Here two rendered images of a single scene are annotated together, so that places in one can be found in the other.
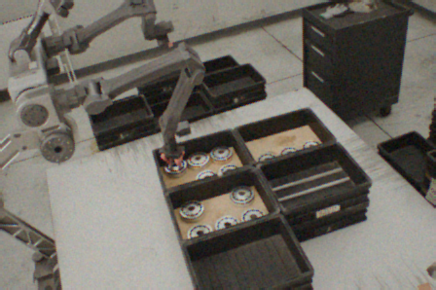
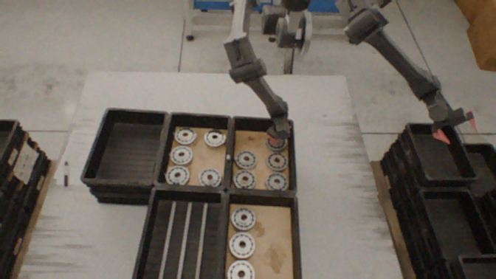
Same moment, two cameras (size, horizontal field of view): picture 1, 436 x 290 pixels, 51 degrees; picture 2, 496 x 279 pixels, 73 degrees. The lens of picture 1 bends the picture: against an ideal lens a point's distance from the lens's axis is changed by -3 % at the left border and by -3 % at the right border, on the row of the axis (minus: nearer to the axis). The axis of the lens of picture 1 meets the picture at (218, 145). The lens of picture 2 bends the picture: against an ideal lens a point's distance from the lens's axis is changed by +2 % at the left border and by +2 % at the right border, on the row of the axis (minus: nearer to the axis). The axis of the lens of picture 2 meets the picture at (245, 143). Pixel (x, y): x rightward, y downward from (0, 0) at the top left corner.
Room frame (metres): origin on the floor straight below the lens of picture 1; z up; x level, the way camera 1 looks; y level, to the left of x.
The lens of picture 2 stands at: (1.70, -0.73, 2.16)
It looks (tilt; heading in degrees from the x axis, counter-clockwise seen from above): 56 degrees down; 100
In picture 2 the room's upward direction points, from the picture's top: 5 degrees clockwise
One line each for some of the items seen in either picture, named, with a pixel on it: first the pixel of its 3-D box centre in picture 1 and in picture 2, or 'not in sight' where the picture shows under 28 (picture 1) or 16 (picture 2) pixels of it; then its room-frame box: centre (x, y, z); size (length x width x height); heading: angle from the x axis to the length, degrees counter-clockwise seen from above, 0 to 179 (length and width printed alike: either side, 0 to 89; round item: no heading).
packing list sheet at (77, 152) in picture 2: not in sight; (85, 155); (0.76, -0.04, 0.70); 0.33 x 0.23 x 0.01; 106
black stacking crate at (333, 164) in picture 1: (311, 184); (183, 240); (1.42, -0.37, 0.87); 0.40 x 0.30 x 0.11; 102
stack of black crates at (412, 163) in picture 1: (414, 168); not in sight; (2.04, -1.17, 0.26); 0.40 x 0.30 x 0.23; 16
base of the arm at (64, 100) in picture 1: (65, 100); not in sight; (1.41, 0.50, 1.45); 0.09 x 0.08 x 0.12; 16
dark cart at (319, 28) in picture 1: (351, 64); not in sight; (3.05, -1.09, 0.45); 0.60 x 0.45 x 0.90; 106
